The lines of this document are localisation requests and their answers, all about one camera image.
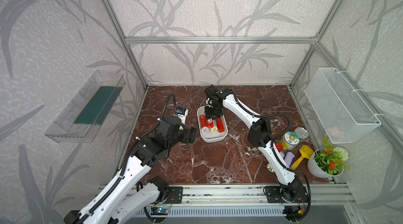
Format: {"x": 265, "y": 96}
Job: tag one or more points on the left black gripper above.
{"x": 186, "y": 138}

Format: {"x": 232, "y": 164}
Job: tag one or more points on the red flashlight long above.
{"x": 220, "y": 125}

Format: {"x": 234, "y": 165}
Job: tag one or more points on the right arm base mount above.
{"x": 274, "y": 194}

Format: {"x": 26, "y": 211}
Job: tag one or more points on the clear plastic wall shelf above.
{"x": 63, "y": 129}

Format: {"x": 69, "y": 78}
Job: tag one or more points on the white wire mesh basket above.
{"x": 342, "y": 111}

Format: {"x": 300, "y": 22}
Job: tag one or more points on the round tin can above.
{"x": 302, "y": 133}

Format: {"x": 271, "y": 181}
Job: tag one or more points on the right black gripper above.
{"x": 208, "y": 115}

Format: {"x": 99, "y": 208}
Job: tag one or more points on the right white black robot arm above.
{"x": 260, "y": 136}

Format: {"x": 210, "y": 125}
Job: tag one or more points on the round jar with label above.
{"x": 289, "y": 141}

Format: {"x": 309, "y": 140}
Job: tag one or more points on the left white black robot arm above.
{"x": 112, "y": 206}

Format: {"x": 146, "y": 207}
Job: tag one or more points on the purple flashlight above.
{"x": 288, "y": 158}
{"x": 270, "y": 168}
{"x": 214, "y": 127}

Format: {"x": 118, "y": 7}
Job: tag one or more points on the red flashlight with logo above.
{"x": 209, "y": 122}

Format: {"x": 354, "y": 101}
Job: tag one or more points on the aluminium front rail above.
{"x": 252, "y": 195}

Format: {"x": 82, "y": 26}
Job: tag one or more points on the green shelf liner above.
{"x": 97, "y": 109}

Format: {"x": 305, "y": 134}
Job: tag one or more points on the white plastic storage box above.
{"x": 211, "y": 137}

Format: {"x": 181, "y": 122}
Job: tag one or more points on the potted artificial flower plant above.
{"x": 328, "y": 161}

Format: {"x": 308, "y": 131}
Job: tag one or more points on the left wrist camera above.
{"x": 182, "y": 113}

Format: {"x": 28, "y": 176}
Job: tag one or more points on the yellow toy shovel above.
{"x": 306, "y": 153}

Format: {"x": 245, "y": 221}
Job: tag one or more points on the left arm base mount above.
{"x": 171, "y": 194}

